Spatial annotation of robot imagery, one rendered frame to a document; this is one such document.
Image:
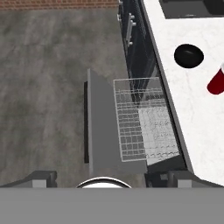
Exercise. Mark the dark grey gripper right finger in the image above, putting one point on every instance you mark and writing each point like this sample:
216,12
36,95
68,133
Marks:
182,178

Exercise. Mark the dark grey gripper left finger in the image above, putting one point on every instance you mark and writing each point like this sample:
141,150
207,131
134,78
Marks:
43,178

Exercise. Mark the dark dishwasher body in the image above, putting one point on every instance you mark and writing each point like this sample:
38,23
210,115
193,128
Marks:
166,167

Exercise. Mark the grey dishwasher door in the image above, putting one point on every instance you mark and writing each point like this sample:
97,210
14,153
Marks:
102,128

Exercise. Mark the red cup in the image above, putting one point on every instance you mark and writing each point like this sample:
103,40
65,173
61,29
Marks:
216,84

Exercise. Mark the black bowl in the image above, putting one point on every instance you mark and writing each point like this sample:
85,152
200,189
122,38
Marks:
189,56

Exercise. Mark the dark cupboard door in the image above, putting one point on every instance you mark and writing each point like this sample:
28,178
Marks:
140,55

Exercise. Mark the white round object black rim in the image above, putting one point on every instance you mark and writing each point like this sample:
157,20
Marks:
103,183

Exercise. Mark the dark sink basin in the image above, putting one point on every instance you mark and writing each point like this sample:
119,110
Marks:
189,8

